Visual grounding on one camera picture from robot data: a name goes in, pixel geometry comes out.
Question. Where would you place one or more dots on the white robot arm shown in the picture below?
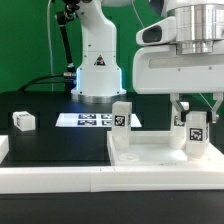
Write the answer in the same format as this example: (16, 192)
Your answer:
(199, 23)

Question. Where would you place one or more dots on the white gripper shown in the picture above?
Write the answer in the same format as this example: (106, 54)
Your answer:
(158, 68)

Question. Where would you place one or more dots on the white sheet with AprilTags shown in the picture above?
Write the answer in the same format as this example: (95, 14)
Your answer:
(84, 120)

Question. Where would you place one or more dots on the white square tabletop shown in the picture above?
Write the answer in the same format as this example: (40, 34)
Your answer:
(151, 148)

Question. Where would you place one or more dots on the white U-shaped fence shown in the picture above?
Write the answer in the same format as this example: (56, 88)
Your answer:
(189, 176)

